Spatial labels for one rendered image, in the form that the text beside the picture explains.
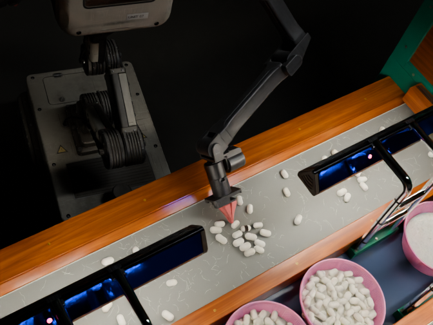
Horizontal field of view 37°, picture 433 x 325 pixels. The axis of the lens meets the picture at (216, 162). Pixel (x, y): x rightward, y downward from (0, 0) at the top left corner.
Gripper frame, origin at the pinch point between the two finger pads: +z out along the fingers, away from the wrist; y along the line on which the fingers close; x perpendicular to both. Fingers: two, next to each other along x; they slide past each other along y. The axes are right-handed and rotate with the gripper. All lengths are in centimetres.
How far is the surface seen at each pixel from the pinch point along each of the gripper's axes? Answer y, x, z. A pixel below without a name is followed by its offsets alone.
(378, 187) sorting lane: 53, -7, 11
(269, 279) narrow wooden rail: -1.0, -14.9, 16.1
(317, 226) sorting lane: 25.0, -8.2, 12.1
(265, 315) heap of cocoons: -6.9, -17.7, 24.3
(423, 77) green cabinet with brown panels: 90, -1, -17
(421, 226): 58, -18, 25
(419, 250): 51, -22, 30
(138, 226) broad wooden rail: -26.0, 8.2, -8.3
